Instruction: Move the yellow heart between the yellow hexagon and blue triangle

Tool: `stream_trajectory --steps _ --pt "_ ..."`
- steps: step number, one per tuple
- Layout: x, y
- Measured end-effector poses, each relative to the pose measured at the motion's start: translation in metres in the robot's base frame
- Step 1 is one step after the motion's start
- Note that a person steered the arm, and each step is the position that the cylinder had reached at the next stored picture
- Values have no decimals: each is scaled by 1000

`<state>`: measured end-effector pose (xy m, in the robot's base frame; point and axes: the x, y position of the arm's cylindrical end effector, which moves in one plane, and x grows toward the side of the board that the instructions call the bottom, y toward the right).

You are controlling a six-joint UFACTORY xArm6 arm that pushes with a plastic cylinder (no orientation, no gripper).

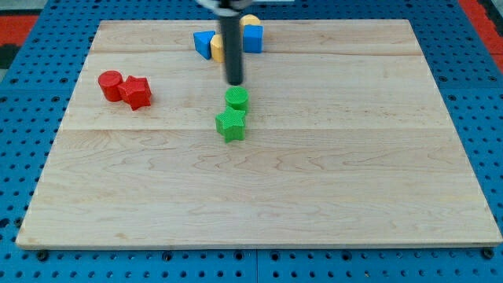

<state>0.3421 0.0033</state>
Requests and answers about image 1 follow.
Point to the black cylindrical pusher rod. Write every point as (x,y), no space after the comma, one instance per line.
(229,21)

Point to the yellow hexagon block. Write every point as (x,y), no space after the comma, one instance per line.
(249,19)

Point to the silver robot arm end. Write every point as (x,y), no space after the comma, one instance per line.
(233,6)

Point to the yellow heart block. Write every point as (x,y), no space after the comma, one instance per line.
(217,51)

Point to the light wooden board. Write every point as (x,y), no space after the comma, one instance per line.
(348,144)

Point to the green star block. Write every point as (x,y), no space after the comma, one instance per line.
(231,124)

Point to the red star block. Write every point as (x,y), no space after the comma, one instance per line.
(135,91)

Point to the green cylinder block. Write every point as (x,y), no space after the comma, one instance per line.
(237,97)

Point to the blue pentagon block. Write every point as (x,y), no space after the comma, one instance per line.
(253,39)

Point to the blue triangle block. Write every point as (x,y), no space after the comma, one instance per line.
(202,43)

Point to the red cylinder block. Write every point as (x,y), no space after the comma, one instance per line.
(108,82)

